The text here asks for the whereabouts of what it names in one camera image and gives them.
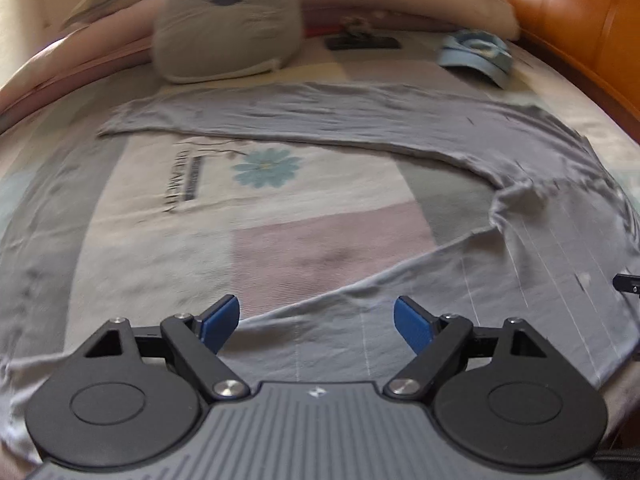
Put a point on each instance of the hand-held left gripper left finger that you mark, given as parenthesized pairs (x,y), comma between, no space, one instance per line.
(220,322)

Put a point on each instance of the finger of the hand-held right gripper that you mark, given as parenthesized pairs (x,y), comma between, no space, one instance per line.
(629,284)

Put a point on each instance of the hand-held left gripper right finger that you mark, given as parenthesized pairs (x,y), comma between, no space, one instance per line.
(412,322)

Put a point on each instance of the grey pants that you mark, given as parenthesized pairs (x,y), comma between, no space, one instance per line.
(525,160)

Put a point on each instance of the wooden headboard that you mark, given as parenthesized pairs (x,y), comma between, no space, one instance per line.
(580,15)

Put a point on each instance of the blue cap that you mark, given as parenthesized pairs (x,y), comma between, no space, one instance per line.
(475,55)

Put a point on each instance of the grey cat face cushion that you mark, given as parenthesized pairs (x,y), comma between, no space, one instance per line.
(225,30)

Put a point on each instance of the red cloth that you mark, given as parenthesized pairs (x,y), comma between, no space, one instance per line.
(320,31)

